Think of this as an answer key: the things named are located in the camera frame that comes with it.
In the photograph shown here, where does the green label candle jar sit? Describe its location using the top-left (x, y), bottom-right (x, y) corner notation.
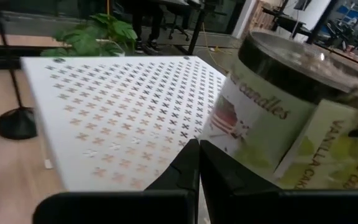
top-left (197, 29), bottom-right (358, 190)

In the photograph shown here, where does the yellow cable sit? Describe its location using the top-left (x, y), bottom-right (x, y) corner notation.
top-left (201, 21), bottom-right (229, 54)

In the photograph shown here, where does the medium black candlestick holder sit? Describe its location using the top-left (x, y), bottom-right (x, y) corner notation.
top-left (0, 9), bottom-right (39, 141)

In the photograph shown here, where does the person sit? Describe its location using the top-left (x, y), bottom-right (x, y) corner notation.
top-left (132, 2), bottom-right (164, 52)

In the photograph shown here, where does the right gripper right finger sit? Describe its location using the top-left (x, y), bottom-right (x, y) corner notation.
top-left (200, 140), bottom-right (358, 224)

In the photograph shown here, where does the green leafy plant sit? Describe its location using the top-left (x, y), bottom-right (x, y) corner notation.
top-left (40, 12), bottom-right (138, 57)

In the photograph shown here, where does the white perforated metal shelf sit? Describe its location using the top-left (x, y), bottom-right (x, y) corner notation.
top-left (20, 55), bottom-right (229, 192)

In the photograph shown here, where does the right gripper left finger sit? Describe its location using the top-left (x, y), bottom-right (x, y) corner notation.
top-left (32, 138), bottom-right (201, 224)

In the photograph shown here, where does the black office chair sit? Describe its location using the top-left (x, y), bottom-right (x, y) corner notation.
top-left (163, 6), bottom-right (192, 41)

